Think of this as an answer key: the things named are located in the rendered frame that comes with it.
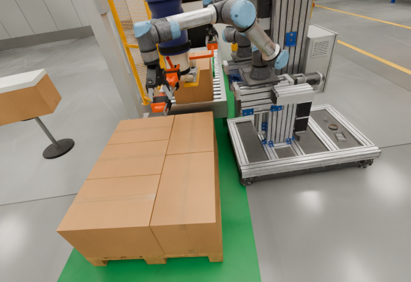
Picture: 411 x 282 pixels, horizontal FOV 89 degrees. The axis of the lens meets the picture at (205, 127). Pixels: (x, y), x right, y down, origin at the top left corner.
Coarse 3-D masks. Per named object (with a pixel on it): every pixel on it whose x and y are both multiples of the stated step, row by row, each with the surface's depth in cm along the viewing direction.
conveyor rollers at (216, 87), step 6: (192, 48) 401; (198, 48) 400; (204, 48) 392; (216, 54) 355; (216, 60) 333; (216, 66) 318; (216, 72) 296; (216, 78) 282; (216, 84) 268; (216, 90) 254; (216, 96) 239; (174, 102) 244
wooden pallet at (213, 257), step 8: (128, 256) 150; (136, 256) 150; (144, 256) 150; (152, 256) 149; (160, 256) 149; (168, 256) 149; (176, 256) 149; (184, 256) 149; (192, 256) 149; (216, 256) 148; (96, 264) 159; (104, 264) 159
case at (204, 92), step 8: (200, 64) 214; (208, 64) 211; (200, 72) 204; (208, 72) 203; (200, 80) 209; (208, 80) 208; (184, 88) 214; (192, 88) 214; (200, 88) 214; (208, 88) 214; (176, 96) 220; (184, 96) 220; (192, 96) 220; (200, 96) 219; (208, 96) 219; (176, 104) 226
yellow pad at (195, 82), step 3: (198, 66) 171; (198, 69) 166; (198, 72) 161; (186, 75) 159; (195, 75) 155; (198, 75) 156; (195, 78) 151; (198, 78) 153; (186, 81) 149; (189, 81) 148; (192, 81) 147; (195, 81) 147; (198, 81) 150; (186, 84) 146; (189, 84) 146; (192, 84) 146; (195, 84) 146
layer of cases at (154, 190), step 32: (128, 128) 210; (160, 128) 203; (192, 128) 196; (128, 160) 172; (160, 160) 167; (192, 160) 163; (96, 192) 150; (128, 192) 146; (160, 192) 143; (192, 192) 139; (64, 224) 132; (96, 224) 129; (128, 224) 127; (160, 224) 124; (192, 224) 123; (96, 256) 151
